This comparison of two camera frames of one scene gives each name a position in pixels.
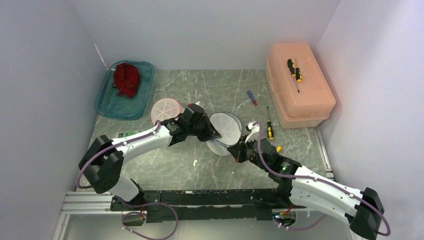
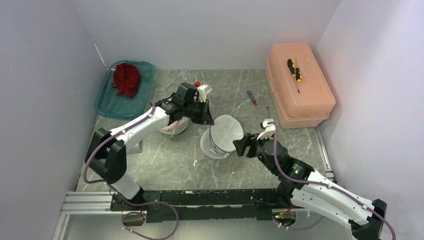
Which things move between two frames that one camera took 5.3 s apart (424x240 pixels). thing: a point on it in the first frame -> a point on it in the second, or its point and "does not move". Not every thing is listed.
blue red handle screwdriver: x=253 y=99 does not move
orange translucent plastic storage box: x=316 y=98 does not move
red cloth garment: x=126 y=78 does not move
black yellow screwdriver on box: x=296 y=72 does not move
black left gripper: x=206 y=136 -> x=205 y=117
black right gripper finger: x=238 y=159 -> x=241 y=148
